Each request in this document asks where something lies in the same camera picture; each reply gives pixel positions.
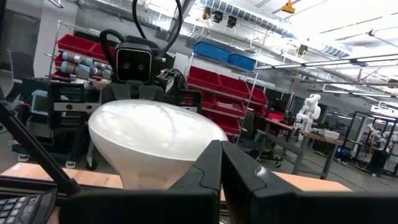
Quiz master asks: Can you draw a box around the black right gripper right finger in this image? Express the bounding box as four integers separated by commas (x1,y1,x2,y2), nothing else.
221,141,398,224

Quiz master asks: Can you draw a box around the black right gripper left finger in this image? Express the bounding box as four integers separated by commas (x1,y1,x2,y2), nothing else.
60,140,223,224

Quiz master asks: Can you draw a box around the white flood lightbulb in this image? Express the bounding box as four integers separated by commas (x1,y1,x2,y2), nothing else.
88,99,229,190

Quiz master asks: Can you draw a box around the beige desk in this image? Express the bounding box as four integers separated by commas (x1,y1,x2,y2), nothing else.
272,170,354,192

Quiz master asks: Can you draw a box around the red plastic storage bin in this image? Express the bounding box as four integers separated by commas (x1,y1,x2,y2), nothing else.
215,100,246,116
219,74,251,99
250,88,269,105
188,66,221,90
267,111,285,122
90,42,116,62
217,115,242,134
201,91,217,108
57,34,96,56

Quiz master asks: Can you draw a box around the black wheeled tool cart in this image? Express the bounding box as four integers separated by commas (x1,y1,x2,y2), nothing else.
12,77,105,171

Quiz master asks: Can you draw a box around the wooden workbench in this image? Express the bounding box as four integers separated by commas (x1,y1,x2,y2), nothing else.
264,117,345,180

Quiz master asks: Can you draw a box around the blue plastic storage bin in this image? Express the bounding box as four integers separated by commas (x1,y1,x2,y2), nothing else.
193,40,231,62
228,53,257,71

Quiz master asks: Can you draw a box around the light blue equipment box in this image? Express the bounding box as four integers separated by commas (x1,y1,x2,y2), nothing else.
30,89,68,116

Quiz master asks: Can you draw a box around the black desk calculator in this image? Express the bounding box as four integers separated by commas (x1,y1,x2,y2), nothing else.
0,188,58,224

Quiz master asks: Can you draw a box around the yellow ceiling hoist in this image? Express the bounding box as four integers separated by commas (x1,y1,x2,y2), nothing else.
281,0,296,14

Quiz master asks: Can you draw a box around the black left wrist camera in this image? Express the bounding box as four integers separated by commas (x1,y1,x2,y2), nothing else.
114,42,155,84

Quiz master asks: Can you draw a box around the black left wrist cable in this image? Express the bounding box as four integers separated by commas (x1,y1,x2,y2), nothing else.
99,0,184,78

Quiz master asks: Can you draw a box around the metal wire shelf rack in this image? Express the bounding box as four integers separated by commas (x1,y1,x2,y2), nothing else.
185,40,271,147
48,20,118,78

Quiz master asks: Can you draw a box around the black aluminium table frame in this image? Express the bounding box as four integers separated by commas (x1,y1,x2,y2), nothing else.
0,93,125,200

